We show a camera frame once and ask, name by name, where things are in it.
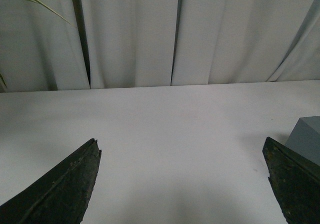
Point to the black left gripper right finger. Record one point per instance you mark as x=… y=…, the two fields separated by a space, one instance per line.
x=295 y=182

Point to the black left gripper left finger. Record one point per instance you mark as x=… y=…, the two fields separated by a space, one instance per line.
x=60 y=196

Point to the gray base block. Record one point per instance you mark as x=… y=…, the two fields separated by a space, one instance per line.
x=305 y=138

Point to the white curtain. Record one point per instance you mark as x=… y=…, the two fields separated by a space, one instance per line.
x=137 y=43

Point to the green plant leaves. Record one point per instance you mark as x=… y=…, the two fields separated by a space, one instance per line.
x=40 y=46

